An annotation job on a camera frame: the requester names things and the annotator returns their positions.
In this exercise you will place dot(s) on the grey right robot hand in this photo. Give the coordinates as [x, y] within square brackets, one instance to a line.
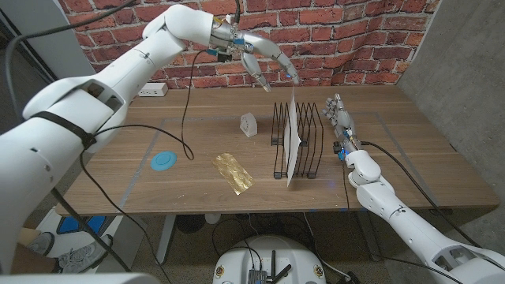
[345, 122]

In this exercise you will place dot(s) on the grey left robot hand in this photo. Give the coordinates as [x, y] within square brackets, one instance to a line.
[256, 43]

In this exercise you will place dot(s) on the white paper file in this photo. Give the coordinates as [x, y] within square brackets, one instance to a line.
[292, 138]

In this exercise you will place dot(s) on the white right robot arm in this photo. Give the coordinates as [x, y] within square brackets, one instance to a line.
[410, 229]

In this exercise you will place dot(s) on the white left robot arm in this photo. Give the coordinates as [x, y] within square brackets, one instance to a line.
[79, 102]

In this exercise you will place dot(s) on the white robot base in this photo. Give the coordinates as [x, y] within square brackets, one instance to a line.
[236, 260]

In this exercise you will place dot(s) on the gold aluminum foil sheet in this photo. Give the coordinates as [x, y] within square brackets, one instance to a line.
[233, 173]

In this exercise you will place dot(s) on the red brick print backdrop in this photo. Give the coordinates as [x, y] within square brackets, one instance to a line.
[335, 39]

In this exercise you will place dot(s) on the small white desk clock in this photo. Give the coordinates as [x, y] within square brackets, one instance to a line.
[249, 125]

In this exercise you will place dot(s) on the white power outlet box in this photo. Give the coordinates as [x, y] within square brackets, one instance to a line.
[154, 90]

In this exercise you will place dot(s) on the grey table leg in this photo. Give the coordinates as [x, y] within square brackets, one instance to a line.
[370, 236]

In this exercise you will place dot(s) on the blue round coaster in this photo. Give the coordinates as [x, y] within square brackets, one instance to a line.
[163, 161]

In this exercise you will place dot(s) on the black antenna module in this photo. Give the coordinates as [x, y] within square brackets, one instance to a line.
[258, 276]

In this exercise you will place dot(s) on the white table leg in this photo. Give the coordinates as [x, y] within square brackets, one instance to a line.
[165, 240]

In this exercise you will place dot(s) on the blue foot pedal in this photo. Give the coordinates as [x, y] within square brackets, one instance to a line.
[68, 225]
[94, 223]

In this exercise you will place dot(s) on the grey sneaker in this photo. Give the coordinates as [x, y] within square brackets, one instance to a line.
[41, 244]
[84, 256]

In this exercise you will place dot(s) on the brown cardboard box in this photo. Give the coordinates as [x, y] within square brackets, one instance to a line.
[27, 260]

